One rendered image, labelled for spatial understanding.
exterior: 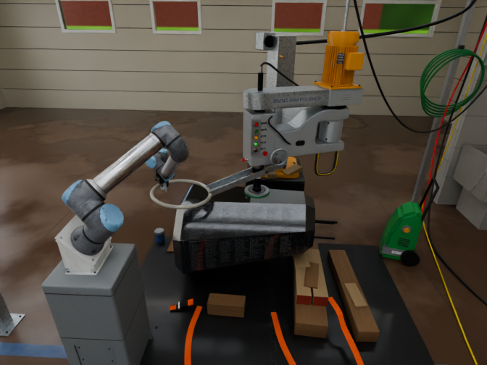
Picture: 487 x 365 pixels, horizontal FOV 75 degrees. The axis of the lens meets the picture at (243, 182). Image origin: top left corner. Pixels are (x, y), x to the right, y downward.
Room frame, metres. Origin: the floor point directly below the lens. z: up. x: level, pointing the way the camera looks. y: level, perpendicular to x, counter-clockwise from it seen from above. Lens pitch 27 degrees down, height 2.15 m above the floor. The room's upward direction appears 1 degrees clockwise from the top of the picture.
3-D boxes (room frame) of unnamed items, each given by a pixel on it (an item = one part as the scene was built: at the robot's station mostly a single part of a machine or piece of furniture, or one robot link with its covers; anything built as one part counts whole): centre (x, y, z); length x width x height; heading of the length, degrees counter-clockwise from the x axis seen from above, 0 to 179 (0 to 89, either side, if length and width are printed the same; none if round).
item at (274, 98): (2.57, -0.45, 1.62); 0.96 x 0.25 x 0.17; 108
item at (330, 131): (2.67, -0.74, 1.34); 0.19 x 0.19 x 0.20
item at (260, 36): (3.19, -0.18, 2.00); 0.20 x 0.18 x 0.15; 177
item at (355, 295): (1.96, -0.94, 0.13); 0.25 x 0.10 x 0.01; 5
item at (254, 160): (2.49, -0.19, 1.32); 0.36 x 0.22 x 0.45; 108
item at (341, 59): (2.66, -0.75, 1.90); 0.31 x 0.28 x 0.40; 18
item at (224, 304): (1.89, 0.13, 0.07); 0.30 x 0.12 x 0.12; 85
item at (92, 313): (1.50, 0.91, 0.43); 0.50 x 0.50 x 0.85; 88
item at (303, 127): (2.57, -0.49, 1.30); 0.74 x 0.23 x 0.49; 108
